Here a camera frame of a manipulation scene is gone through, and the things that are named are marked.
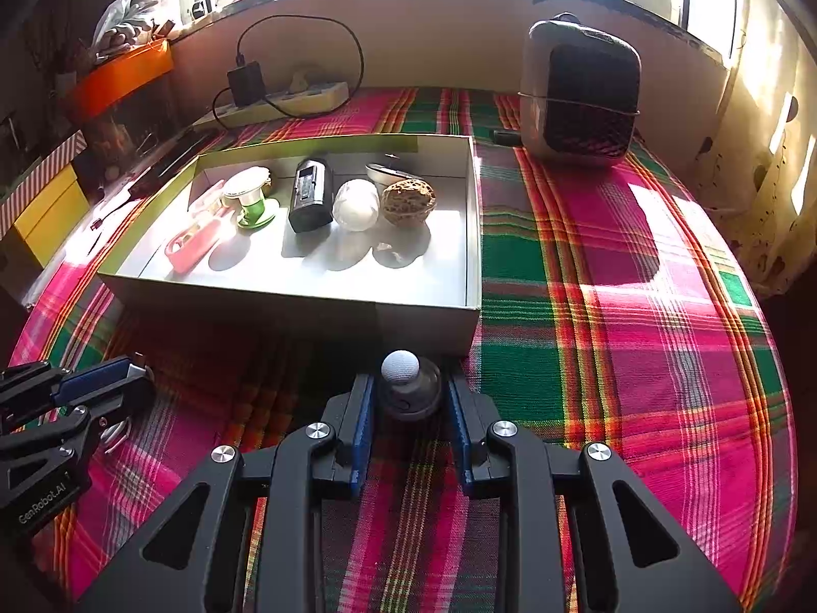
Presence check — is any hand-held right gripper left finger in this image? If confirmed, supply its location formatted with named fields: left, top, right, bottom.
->
left=80, top=371, right=376, bottom=613

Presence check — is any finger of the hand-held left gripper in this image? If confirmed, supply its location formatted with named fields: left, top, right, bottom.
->
left=0, top=358, right=138, bottom=428
left=0, top=367, right=155, bottom=494

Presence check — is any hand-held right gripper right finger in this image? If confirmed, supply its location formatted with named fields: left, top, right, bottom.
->
left=447, top=373, right=744, bottom=613

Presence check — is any grey mushroom-shaped gadget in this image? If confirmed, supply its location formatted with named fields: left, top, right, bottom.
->
left=378, top=350, right=443, bottom=421

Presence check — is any green white cardboard box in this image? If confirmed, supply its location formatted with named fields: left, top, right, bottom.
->
left=97, top=134, right=483, bottom=359

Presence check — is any pink plastic clip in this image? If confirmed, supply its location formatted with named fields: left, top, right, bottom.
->
left=187, top=179, right=234, bottom=218
left=164, top=217, right=229, bottom=274

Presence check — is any white ribbed plastic cap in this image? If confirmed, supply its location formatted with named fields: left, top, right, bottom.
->
left=333, top=179, right=380, bottom=232

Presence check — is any brown walnut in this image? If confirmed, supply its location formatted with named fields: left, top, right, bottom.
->
left=381, top=179, right=439, bottom=229

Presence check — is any black rectangular gadget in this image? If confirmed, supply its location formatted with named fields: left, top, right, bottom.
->
left=287, top=157, right=334, bottom=235

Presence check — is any white spool with green base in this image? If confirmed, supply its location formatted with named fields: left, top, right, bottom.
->
left=221, top=166, right=282, bottom=231

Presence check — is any round grey white case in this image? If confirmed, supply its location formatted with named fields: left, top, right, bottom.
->
left=365, top=161, right=425, bottom=187

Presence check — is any pink green plaid blanket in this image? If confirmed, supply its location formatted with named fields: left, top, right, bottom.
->
left=13, top=86, right=799, bottom=613

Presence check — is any black flat device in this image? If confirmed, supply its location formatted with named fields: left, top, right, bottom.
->
left=128, top=131, right=218, bottom=199

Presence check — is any orange box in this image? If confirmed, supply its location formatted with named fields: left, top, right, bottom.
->
left=67, top=38, right=175, bottom=122

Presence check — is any beige power strip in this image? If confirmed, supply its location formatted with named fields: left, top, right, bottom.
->
left=195, top=80, right=351, bottom=132

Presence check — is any black charger adapter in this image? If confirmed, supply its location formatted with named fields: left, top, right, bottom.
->
left=228, top=62, right=266, bottom=107

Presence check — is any grey space heater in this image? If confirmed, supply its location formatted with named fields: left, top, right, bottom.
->
left=518, top=13, right=642, bottom=169

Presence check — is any white plastic bag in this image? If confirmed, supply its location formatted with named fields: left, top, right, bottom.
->
left=92, top=0, right=167, bottom=45

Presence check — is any cream dotted curtain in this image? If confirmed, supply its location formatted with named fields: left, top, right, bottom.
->
left=692, top=0, right=811, bottom=298

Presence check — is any black charger cable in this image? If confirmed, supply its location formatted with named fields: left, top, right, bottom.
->
left=213, top=16, right=365, bottom=132

